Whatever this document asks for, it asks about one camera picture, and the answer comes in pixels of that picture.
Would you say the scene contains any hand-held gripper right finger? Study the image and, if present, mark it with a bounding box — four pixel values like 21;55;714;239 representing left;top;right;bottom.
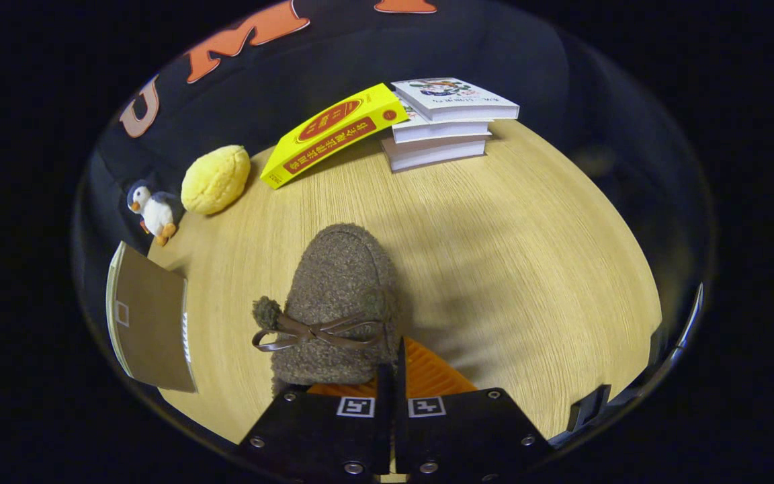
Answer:
394;338;554;484

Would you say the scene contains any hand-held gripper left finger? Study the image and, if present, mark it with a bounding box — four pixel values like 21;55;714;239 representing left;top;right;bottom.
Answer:
238;365;394;481

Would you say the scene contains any brown fuzzy shoe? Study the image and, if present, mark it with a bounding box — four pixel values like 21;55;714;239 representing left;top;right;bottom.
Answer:
251;223;401;397

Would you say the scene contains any brown fabric storage box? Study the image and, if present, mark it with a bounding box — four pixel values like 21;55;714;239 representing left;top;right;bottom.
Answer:
105;241;198;394

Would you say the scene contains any penguin plush toy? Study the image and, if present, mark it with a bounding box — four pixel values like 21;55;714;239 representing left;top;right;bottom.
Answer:
126;179;183;247

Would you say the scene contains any yellow plush bread toy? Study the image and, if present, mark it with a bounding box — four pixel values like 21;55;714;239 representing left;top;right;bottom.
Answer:
180;145;252;216

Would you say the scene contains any brown cover book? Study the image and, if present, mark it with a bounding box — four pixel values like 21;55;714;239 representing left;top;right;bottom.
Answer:
381;133;490;173

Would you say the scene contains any yellow book with red circle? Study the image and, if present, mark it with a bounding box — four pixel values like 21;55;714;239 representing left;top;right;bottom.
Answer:
260;83;409;190

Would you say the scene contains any plain white book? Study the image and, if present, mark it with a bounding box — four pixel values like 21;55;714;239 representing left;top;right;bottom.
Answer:
390;111;494;145

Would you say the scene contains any white illustrated cover book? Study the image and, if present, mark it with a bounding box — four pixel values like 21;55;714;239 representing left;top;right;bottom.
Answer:
391;77;520;124

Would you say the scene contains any black backdrop cloth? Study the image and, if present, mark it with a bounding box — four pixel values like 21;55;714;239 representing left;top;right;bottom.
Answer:
75;0;714;270

